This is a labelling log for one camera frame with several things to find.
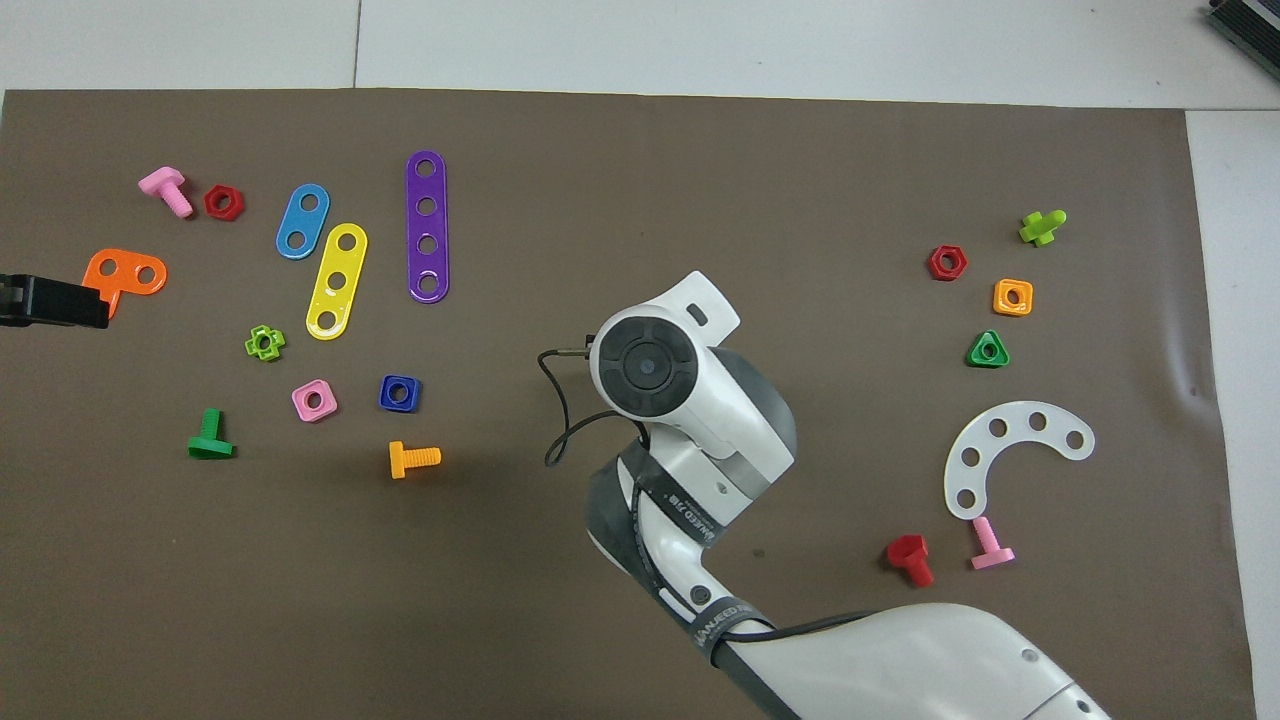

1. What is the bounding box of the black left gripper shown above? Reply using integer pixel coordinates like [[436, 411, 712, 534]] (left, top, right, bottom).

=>
[[0, 274, 110, 330]]

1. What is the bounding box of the orange three-hole angle plate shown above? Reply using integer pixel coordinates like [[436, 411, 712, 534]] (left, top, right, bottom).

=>
[[82, 248, 169, 321]]

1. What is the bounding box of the pink plastic bolt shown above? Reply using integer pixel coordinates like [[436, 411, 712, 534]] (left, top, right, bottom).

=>
[[137, 166, 195, 219], [970, 516, 1016, 571]]

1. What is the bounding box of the green plastic bolt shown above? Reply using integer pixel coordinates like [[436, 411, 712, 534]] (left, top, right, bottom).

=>
[[187, 408, 237, 461]]

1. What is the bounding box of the blue two-hole strip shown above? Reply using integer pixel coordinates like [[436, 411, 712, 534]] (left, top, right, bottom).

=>
[[275, 183, 331, 261]]

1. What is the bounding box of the yellow three-hole strip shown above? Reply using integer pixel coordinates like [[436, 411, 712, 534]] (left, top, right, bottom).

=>
[[305, 222, 369, 342]]

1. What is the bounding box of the pink square nut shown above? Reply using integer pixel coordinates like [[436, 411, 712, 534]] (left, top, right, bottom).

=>
[[291, 379, 339, 424]]

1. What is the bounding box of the orange plastic bolt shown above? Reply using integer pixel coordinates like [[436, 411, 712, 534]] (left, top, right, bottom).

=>
[[388, 441, 442, 480]]

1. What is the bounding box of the purple four-hole strip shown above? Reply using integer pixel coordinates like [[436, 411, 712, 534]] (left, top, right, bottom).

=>
[[405, 150, 451, 304]]

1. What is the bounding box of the brown table mat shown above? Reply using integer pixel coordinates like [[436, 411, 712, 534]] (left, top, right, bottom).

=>
[[0, 88, 1259, 720]]

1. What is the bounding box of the red plastic bolt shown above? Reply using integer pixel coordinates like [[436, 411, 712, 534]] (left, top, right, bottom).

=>
[[885, 534, 935, 588]]

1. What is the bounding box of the white curved perforated plate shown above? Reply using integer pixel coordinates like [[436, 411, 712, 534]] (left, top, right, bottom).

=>
[[943, 401, 1097, 521]]

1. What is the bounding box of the lime cross-head bolt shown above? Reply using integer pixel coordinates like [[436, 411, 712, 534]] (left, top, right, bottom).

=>
[[1018, 209, 1068, 248]]

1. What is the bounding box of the dark ribbed box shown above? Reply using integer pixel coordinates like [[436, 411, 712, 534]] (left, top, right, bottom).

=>
[[1205, 0, 1280, 57]]

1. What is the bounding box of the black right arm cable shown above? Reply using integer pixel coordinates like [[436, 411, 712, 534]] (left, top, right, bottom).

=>
[[538, 340, 881, 643]]

